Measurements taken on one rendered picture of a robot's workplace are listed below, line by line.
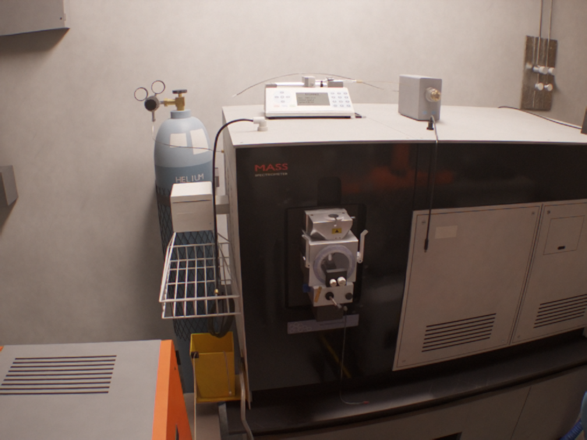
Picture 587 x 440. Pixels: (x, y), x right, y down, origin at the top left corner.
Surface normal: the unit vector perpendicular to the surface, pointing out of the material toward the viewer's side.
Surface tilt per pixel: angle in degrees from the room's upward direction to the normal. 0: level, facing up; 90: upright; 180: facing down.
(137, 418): 0
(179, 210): 90
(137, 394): 0
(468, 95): 90
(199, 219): 90
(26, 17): 90
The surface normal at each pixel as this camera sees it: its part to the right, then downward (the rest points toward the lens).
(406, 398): 0.00, -0.93
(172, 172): -0.15, 0.36
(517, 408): 0.18, 0.36
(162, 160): -0.43, 0.25
